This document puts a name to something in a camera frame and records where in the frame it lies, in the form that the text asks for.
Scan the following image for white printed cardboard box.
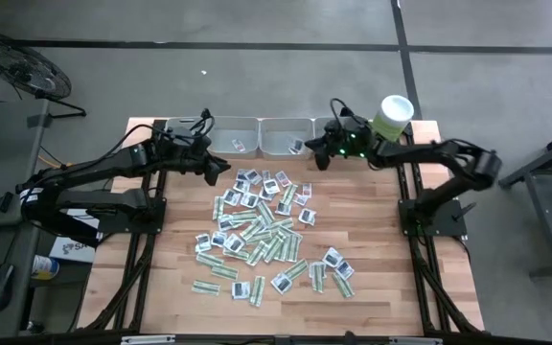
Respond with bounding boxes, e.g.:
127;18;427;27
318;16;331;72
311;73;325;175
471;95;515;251
48;208;103;265

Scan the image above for black floor fan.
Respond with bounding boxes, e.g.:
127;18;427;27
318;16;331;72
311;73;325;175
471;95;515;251
0;31;88;120

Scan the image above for yellow extension cable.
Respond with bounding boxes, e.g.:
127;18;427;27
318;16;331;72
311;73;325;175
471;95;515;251
38;152;66;170

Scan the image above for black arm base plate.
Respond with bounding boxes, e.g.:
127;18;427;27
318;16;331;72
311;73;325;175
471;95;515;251
398;196;469;239
97;196;168;236

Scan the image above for green wipes canister white lid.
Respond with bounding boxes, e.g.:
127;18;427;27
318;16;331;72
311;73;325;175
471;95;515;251
370;94;415;144

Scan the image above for black aluminium frame struts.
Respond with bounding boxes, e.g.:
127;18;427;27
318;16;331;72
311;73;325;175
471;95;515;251
79;119;168;332
393;122;486;334

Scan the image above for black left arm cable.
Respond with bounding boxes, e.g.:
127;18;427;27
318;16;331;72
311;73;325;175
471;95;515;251
98;108;216;159

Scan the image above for silver bracket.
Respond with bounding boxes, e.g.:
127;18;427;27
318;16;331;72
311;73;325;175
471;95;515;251
389;337;444;345
121;334;176;345

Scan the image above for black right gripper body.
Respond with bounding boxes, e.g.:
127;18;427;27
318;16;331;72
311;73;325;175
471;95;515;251
327;114;378;162

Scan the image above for black front frame rail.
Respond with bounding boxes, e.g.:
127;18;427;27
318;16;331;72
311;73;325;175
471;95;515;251
0;330;552;345

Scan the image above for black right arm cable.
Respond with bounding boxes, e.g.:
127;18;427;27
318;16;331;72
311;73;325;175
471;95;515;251
329;98;354;126

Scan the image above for white and yellow can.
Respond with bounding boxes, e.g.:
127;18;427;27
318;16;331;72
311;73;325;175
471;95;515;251
31;254;60;281

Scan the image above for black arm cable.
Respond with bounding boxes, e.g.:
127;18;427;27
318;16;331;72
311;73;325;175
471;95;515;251
98;108;216;159
329;98;354;126

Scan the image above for small black desk device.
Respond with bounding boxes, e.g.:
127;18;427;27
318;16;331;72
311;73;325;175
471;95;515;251
0;191;16;215

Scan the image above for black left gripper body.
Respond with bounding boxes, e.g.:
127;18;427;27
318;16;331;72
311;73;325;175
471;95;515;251
158;127;213;170

